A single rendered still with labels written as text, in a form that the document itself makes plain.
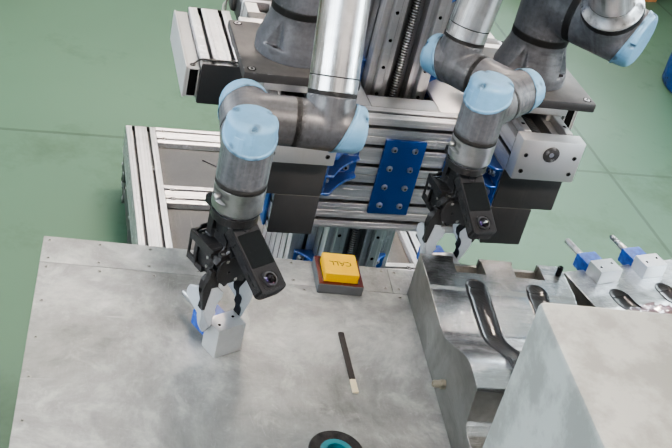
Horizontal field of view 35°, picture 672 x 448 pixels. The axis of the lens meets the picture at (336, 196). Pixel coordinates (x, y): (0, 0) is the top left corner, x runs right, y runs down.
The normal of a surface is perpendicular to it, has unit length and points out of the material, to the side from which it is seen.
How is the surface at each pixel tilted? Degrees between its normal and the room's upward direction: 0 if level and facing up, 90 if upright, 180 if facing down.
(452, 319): 3
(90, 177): 0
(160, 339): 0
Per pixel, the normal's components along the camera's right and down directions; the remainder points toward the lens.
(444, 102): 0.21, -0.83
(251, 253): 0.50, -0.42
